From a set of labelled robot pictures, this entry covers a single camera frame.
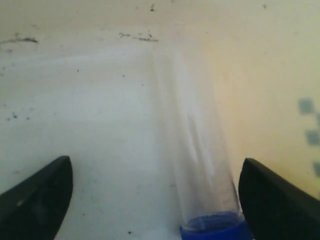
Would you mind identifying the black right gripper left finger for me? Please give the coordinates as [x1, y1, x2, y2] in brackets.
[0, 156, 74, 240]

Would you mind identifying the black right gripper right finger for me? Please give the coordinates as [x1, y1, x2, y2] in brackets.
[238, 158, 320, 240]

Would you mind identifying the small cream plastic bin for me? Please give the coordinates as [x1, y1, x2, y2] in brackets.
[0, 0, 320, 240]

